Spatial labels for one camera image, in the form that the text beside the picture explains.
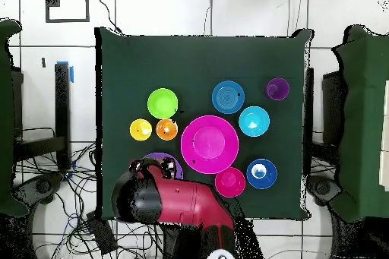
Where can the dark green side tablecloth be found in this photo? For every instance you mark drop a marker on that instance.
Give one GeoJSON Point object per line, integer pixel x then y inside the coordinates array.
{"type": "Point", "coordinates": [6, 119]}
{"type": "Point", "coordinates": [364, 119]}

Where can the black stand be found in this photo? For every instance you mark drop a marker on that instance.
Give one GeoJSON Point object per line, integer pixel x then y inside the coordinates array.
{"type": "Point", "coordinates": [309, 104]}
{"type": "Point", "coordinates": [62, 104]}

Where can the orange cup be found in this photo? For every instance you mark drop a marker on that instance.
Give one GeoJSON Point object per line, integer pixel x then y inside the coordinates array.
{"type": "Point", "coordinates": [162, 125]}

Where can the black box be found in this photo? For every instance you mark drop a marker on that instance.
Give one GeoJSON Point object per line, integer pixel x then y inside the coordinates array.
{"type": "Point", "coordinates": [103, 234]}

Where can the grey chair base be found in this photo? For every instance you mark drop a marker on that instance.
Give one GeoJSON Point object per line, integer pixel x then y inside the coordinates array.
{"type": "Point", "coordinates": [42, 186]}
{"type": "Point", "coordinates": [323, 187]}

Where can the blue tape piece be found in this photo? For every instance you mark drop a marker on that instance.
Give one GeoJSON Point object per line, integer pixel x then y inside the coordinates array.
{"type": "Point", "coordinates": [71, 74]}

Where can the large pink bowl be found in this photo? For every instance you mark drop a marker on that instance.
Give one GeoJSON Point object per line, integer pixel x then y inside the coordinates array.
{"type": "Point", "coordinates": [209, 143]}

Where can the green bowl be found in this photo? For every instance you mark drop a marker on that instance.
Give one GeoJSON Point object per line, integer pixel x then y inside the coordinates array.
{"type": "Point", "coordinates": [162, 103]}

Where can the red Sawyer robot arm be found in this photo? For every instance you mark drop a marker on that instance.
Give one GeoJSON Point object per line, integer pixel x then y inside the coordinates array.
{"type": "Point", "coordinates": [188, 201]}

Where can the dark blue bowl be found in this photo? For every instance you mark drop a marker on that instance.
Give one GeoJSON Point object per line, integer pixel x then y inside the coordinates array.
{"type": "Point", "coordinates": [269, 180]}

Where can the cyan bowl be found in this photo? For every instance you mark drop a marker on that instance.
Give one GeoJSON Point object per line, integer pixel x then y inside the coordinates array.
{"type": "Point", "coordinates": [253, 117]}

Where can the small red-pink bowl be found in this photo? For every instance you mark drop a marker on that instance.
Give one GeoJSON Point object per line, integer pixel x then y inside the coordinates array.
{"type": "Point", "coordinates": [230, 182]}

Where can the yellow cup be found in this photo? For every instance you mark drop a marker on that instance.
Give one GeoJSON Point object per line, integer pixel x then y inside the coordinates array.
{"type": "Point", "coordinates": [137, 126]}

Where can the blue ringed flat-bottom bowl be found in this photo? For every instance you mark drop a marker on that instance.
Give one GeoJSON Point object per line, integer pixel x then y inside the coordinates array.
{"type": "Point", "coordinates": [228, 98]}

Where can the purple bowl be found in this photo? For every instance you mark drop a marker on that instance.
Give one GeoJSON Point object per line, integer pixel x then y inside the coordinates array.
{"type": "Point", "coordinates": [177, 165]}

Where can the purple cup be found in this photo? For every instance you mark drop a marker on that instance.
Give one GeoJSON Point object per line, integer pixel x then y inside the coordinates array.
{"type": "Point", "coordinates": [278, 89]}

